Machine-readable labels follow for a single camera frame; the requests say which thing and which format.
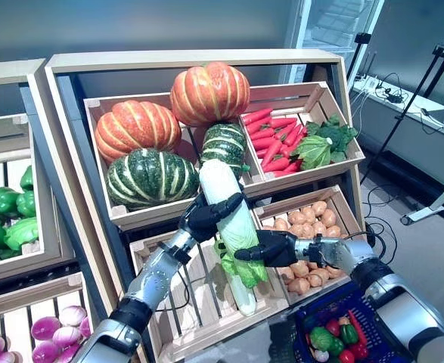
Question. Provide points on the red bell pepper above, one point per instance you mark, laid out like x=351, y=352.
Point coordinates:
x=333, y=327
x=346, y=356

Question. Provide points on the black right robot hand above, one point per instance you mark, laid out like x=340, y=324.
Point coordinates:
x=278, y=247

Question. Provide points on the round light green cabbage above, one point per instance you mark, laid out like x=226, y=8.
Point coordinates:
x=312, y=151
x=21, y=232

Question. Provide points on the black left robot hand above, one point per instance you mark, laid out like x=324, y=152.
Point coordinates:
x=202, y=219

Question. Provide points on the small orange vegetable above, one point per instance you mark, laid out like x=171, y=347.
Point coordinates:
x=344, y=320

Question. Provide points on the large green striped pumpkin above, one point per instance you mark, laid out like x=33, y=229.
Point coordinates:
x=151, y=179

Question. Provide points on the blue plastic shopping basket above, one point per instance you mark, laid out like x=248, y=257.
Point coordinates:
x=320, y=308

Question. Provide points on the wooden onion crate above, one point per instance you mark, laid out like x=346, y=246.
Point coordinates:
x=25, y=293

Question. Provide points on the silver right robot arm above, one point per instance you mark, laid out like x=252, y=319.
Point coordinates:
x=403, y=298

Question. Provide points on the wooden pepper crate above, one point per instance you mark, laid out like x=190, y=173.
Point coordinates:
x=17, y=266

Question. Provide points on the dark green leafy vegetable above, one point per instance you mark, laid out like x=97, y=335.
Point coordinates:
x=333, y=130

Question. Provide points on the small green striped pumpkin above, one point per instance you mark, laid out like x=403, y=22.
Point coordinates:
x=224, y=145

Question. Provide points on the wooden carrot crate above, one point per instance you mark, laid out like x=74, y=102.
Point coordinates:
x=331, y=168

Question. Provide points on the orange striped pumpkin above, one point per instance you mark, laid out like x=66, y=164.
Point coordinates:
x=137, y=130
x=210, y=94

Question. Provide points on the wooden pumpkin crate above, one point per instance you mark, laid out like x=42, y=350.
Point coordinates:
x=149, y=217

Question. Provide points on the tan potato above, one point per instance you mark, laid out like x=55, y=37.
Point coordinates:
x=297, y=286
x=282, y=225
x=286, y=273
x=318, y=207
x=318, y=228
x=305, y=231
x=300, y=269
x=328, y=218
x=297, y=218
x=308, y=214
x=313, y=265
x=329, y=271
x=333, y=231
x=314, y=280

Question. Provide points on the white power strip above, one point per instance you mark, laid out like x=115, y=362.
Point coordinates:
x=370, y=81

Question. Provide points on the wooden potato crate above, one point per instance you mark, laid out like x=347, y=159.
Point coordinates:
x=340, y=200

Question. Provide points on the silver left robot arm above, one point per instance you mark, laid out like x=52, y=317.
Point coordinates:
x=149, y=280

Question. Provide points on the black tripod with device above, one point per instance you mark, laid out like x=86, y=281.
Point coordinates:
x=362, y=38

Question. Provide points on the black slanted stand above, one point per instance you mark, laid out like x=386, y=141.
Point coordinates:
x=410, y=112

